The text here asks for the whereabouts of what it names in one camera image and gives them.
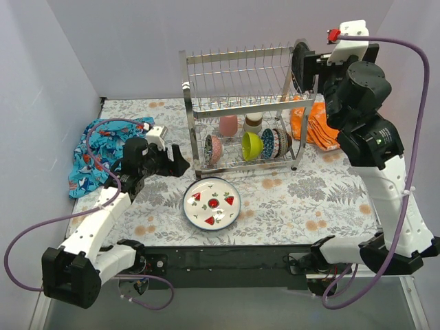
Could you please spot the blue shark print cloth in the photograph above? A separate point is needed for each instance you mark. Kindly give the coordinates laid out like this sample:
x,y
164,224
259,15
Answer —
x,y
94,155

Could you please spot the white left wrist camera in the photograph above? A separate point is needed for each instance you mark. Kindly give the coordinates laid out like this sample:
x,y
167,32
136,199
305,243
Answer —
x,y
156,135

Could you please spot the white brown steel cup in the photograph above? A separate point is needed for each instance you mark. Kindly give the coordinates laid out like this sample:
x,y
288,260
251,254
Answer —
x,y
253,122

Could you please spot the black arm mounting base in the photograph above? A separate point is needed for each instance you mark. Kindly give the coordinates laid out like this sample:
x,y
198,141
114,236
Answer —
x,y
227,267

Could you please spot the floral table mat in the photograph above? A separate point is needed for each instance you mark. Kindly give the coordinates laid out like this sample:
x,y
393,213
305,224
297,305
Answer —
x,y
279,206

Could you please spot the lime green bowl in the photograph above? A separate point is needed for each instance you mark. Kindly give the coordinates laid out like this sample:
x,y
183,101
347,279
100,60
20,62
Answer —
x,y
252,146

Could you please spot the orange white folded cloth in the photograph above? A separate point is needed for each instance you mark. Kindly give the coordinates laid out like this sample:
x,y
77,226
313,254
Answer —
x,y
318,132

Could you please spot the steel two-tier dish rack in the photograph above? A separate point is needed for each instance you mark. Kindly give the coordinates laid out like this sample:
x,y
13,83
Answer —
x,y
239,82

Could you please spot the black glossy plate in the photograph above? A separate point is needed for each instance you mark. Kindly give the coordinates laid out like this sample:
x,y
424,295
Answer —
x,y
301,74

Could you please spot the beige bowl with patterned outside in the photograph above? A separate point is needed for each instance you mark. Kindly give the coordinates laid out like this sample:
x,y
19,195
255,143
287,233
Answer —
x,y
284,142

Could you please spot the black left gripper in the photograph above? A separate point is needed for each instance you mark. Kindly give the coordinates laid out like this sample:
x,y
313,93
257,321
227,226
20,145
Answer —
x,y
168,159

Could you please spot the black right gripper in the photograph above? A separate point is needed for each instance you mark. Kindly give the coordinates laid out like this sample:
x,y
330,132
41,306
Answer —
x,y
307,65

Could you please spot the pink plastic cup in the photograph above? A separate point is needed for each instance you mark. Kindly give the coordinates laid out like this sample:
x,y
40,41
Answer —
x,y
228,125

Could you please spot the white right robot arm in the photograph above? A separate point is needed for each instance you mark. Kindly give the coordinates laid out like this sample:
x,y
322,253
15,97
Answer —
x,y
354,89

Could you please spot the aluminium frame rail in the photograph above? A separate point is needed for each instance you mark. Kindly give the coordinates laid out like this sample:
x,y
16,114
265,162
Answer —
x,y
40,312

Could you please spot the white blue patterned bowl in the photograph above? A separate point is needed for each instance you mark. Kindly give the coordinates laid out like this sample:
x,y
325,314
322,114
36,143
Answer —
x,y
270,144

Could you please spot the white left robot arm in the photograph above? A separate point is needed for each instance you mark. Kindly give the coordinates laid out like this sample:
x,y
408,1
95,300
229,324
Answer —
x,y
75,271

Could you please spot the white plate with strawberry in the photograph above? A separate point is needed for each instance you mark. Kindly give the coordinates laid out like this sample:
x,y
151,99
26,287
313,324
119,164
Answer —
x,y
211,204

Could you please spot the pink patterned bowl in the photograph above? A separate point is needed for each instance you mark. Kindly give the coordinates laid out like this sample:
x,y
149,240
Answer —
x,y
213,149

